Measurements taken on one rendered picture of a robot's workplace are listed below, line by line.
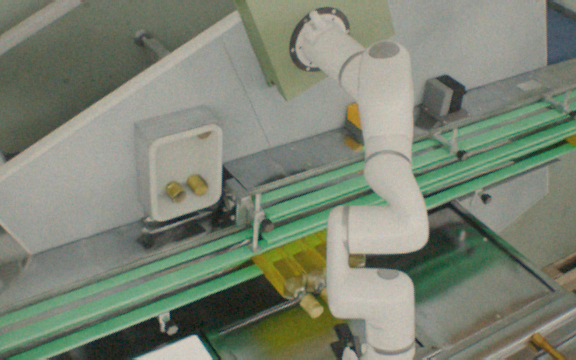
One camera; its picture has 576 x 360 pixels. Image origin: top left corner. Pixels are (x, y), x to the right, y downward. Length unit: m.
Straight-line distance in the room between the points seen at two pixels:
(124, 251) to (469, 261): 0.97
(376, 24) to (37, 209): 0.86
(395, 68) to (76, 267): 0.82
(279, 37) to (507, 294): 0.94
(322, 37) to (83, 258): 0.72
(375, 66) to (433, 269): 0.85
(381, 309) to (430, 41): 1.00
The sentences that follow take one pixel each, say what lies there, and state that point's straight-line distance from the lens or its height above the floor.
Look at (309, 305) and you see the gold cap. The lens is 1.64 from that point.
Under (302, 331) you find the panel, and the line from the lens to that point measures 1.77.
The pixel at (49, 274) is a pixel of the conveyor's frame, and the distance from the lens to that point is 1.66.
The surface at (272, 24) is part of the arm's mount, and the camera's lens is 1.55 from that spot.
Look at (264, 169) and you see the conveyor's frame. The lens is 1.77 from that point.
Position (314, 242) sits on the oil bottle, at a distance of 1.76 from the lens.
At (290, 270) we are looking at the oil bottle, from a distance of 1.69.
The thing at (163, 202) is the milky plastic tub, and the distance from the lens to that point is 1.70.
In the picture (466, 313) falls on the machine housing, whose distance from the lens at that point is 1.95.
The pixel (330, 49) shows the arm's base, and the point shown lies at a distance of 1.53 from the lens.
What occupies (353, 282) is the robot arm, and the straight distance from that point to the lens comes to 1.22.
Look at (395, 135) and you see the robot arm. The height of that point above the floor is 1.23.
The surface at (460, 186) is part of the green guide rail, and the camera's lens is 2.15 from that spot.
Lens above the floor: 2.01
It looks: 40 degrees down
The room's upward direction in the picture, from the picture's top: 135 degrees clockwise
